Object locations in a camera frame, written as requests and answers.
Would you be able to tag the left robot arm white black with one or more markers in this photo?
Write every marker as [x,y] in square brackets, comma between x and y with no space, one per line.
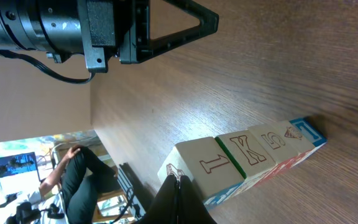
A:
[50,26]

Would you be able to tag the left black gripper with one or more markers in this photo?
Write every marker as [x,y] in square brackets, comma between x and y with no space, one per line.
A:
[129,30]

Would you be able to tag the wooden block pineapple yellow O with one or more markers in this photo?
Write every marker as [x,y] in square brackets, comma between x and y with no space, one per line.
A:
[251,160]

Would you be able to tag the wooden block yellow face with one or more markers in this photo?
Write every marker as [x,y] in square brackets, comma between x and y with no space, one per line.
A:
[210,170]

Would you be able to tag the background monitor screen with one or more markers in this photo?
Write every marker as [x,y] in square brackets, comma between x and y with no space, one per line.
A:
[20,165]

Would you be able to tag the wooden block letter E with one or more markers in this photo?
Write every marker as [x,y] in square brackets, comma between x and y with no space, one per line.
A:
[309,132]

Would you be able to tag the wooden block blue D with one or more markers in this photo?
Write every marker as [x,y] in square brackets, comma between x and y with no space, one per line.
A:
[296,140]

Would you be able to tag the wooden block green R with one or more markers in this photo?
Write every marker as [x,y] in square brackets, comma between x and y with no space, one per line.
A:
[281,152]

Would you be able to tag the seated person in background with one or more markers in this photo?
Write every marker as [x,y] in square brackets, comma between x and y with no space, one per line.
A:
[83,177]

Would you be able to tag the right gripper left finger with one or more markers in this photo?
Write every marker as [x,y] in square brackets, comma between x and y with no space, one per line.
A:
[164,207]

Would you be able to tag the black equipment at table edge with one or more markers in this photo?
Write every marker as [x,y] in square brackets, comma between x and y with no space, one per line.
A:
[138,196]

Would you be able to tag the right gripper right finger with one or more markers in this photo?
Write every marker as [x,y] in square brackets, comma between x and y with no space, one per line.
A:
[191,210]

